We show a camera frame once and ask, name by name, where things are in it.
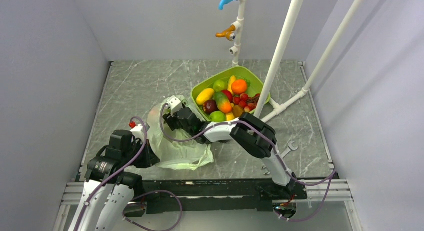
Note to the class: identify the brown kiwi fruit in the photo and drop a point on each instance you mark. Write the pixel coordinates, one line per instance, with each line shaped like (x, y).
(237, 111)

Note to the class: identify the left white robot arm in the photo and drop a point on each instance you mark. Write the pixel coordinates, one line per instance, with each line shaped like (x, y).
(107, 188)

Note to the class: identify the white pipe with faucets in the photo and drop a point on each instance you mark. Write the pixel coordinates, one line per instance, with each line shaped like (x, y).
(239, 25)

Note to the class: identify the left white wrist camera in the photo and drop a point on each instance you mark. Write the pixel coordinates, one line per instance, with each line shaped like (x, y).
(138, 132)

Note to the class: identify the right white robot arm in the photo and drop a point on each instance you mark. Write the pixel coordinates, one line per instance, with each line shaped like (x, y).
(255, 136)

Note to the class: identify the orange fruit in basket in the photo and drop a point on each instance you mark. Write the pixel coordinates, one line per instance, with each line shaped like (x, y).
(239, 86)

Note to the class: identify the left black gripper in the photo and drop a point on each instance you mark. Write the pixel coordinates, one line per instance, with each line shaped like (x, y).
(150, 158)

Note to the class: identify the yellow banana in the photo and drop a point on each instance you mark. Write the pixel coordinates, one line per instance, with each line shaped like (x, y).
(232, 79)

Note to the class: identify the yellow mango left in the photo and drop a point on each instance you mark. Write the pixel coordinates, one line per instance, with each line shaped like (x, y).
(204, 95)

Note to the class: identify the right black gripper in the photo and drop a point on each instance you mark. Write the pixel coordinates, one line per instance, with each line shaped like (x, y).
(171, 121)

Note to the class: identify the silver wrench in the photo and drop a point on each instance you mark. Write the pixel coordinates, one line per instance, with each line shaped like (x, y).
(290, 148)

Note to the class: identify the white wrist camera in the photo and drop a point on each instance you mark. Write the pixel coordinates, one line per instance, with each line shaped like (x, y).
(174, 104)
(138, 132)

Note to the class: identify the orange faucet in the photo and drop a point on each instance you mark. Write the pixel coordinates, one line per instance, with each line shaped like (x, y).
(228, 33)

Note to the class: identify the yellow mango front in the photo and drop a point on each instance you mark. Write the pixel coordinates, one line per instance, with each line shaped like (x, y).
(229, 116)

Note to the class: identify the white pvc pipe frame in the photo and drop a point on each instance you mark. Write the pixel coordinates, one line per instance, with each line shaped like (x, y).
(288, 26)

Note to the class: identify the red apple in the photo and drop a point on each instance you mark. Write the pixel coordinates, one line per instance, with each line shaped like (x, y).
(228, 94)

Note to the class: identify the green apple in basket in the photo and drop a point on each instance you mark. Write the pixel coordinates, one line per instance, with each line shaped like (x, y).
(220, 85)

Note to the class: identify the light green plastic bag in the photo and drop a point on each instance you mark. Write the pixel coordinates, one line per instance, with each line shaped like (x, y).
(175, 155)

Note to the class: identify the green plastic basket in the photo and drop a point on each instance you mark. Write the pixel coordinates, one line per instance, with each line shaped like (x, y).
(255, 85)

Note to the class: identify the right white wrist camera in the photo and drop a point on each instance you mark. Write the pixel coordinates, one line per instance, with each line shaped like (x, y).
(174, 104)

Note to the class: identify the yellow mango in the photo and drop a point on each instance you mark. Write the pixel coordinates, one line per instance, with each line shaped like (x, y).
(204, 95)
(229, 116)

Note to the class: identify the dark purple mangosteen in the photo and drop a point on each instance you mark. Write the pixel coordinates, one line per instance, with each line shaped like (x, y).
(210, 106)

